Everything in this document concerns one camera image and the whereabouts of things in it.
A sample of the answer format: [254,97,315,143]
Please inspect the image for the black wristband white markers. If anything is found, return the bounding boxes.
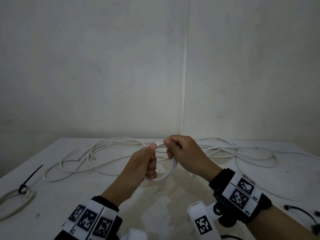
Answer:
[54,196,123,240]
[209,168,272,224]

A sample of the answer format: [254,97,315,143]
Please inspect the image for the person's left hand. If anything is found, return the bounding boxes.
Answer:
[119,143,158,195]

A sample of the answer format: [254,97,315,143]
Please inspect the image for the person's right hand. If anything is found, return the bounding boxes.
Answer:
[163,135,223,183]

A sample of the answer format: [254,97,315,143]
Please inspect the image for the black left wristband white markers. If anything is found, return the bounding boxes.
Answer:
[54,196,123,240]

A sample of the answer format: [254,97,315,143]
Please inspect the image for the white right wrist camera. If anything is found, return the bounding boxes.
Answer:
[187,200,225,240]

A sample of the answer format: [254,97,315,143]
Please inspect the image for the white cable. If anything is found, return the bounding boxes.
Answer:
[144,138,225,182]
[89,137,320,202]
[0,188,36,222]
[43,147,165,183]

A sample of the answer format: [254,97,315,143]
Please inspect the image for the person's right forearm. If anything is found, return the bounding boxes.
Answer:
[246,204,320,240]

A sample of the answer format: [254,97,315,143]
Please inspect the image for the person's left forearm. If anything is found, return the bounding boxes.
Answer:
[101,181,138,207]

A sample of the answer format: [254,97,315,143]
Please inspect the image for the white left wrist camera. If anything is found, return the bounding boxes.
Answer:
[125,228,148,240]

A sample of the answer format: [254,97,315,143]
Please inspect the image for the bunch of black zip ties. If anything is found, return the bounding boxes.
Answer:
[284,204,320,234]

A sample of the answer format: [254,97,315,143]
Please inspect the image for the black plastic zip tie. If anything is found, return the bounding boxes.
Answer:
[18,165,44,195]

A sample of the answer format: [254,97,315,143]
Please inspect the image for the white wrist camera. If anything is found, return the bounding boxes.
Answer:
[125,228,148,240]
[187,200,225,240]

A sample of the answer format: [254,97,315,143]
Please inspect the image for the black right wristband white markers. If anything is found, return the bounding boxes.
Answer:
[209,168,272,224]

